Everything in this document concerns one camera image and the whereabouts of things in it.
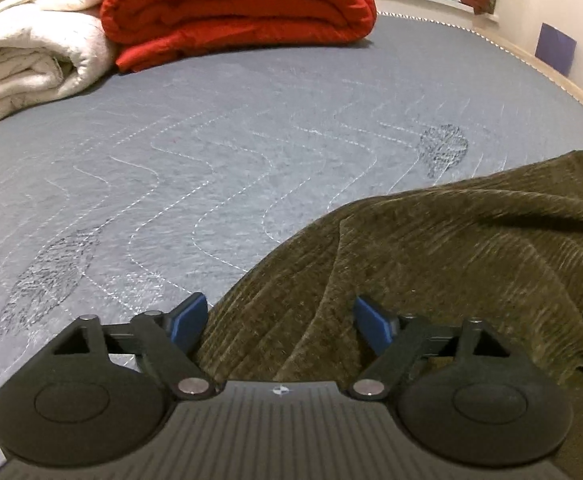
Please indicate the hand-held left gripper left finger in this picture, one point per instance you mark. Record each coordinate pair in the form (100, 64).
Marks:
(189, 320)

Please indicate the white fluffy folded blanket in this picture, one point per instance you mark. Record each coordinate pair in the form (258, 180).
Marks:
(21, 35)

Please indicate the purple paper sheet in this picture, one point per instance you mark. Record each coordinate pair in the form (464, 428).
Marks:
(555, 49)

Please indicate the grey-blue quilted mattress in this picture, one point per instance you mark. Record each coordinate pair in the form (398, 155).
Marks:
(221, 135)

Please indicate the red folded quilt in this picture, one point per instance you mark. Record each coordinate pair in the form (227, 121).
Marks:
(246, 5)

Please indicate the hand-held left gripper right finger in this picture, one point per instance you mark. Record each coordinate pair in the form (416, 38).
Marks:
(371, 322)

